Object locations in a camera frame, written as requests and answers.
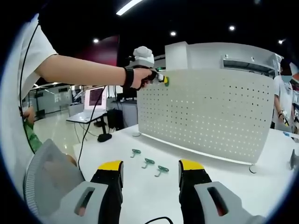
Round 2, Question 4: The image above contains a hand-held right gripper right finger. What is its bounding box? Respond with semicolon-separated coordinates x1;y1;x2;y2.
178;159;266;224

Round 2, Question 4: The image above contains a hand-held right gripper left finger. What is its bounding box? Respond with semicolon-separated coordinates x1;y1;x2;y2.
49;160;124;224

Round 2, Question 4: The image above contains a white perforated mounting plate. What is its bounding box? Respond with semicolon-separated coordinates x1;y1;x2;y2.
132;67;276;175

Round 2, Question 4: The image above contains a person's left hand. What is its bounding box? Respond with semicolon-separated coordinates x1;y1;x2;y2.
132;67;155;91

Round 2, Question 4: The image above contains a black wristband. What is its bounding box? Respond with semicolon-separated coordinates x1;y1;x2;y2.
122;66;135;89

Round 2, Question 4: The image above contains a long ceiling strip light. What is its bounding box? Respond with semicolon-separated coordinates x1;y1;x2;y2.
116;0;143;16

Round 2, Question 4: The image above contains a black computer mouse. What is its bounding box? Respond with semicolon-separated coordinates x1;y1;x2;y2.
97;133;112;143

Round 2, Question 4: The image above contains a black bag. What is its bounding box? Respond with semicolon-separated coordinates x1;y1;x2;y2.
107;108;124;131

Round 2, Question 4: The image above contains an open white laptop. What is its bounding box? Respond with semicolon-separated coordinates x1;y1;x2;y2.
83;85;108;117

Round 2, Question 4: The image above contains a white side table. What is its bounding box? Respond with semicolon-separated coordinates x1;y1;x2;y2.
66;109;108;140

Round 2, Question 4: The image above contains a grey metal shelf rack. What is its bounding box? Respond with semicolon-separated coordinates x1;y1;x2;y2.
221;54;276;75

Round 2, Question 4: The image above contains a dark grey handheld device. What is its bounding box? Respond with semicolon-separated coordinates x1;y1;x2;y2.
289;149;299;170

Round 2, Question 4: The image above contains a person's white shirt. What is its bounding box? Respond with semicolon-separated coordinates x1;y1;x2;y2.
3;14;59;206

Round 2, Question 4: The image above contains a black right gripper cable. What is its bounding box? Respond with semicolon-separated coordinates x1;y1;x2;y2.
143;216;175;224

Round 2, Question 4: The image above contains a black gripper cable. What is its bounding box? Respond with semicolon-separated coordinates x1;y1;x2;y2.
77;85;108;173
143;216;175;224

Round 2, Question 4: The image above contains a dark red wall panel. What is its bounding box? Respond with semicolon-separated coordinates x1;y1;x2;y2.
74;35;120;63

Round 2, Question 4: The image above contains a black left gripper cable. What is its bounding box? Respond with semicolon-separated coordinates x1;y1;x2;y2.
77;85;108;173

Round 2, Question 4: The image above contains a thin black cable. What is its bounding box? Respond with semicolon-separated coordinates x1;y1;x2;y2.
19;23;40;155

